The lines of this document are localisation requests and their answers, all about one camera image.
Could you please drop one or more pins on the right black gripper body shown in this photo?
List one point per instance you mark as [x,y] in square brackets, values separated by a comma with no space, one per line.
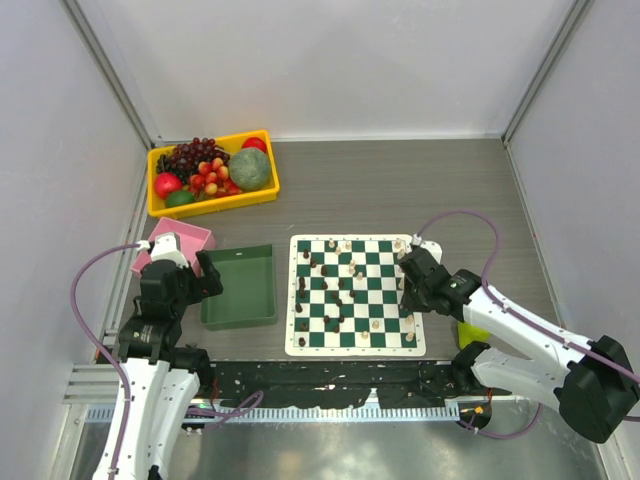
[415,297]

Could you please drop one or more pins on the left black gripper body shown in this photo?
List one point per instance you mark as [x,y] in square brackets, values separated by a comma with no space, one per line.
[190,290]

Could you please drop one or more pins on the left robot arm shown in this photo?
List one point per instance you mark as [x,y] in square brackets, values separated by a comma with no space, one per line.
[160,378]

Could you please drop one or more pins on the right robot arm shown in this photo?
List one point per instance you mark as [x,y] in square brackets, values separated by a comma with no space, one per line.
[589,383]

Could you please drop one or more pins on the green white chess board mat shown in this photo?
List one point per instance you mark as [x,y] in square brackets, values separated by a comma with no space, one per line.
[344,298]

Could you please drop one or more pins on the green plastic tray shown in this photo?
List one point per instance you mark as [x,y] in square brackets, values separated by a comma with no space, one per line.
[249,289]

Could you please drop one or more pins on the pink plastic box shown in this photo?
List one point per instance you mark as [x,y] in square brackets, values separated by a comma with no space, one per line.
[192,240]

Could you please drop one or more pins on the green pear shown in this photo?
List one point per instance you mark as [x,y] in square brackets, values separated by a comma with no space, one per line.
[468,333]

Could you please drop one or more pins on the green lime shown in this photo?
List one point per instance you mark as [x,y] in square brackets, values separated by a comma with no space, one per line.
[179,198]

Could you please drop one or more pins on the red yellow cherry bunch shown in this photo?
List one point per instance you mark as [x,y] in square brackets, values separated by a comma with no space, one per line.
[212,180]

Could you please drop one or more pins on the red apple front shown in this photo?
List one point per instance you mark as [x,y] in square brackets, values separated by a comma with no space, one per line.
[166,183]

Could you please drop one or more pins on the red apple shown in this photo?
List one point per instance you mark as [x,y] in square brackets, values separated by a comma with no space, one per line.
[166,183]
[256,143]

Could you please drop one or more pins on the green melon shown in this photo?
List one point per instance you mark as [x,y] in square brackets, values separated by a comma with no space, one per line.
[250,169]

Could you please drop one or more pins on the dark purple grape bunch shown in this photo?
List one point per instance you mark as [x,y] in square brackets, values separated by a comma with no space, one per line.
[183,160]

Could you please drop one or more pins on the yellow plastic fruit bin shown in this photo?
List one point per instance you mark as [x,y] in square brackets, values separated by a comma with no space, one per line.
[232,144]

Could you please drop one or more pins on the red apple back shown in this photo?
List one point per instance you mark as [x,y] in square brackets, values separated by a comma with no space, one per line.
[256,143]

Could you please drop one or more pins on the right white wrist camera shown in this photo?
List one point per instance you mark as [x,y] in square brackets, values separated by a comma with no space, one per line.
[417,242]

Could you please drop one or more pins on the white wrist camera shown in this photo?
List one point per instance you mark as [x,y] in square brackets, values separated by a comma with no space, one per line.
[164,247]
[417,242]

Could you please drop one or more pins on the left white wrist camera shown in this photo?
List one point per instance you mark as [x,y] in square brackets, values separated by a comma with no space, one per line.
[164,247]

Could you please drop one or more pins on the white slotted cable duct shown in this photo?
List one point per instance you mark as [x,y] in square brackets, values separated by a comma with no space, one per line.
[369,412]

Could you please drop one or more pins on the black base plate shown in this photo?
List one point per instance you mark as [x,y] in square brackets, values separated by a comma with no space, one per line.
[339,384]

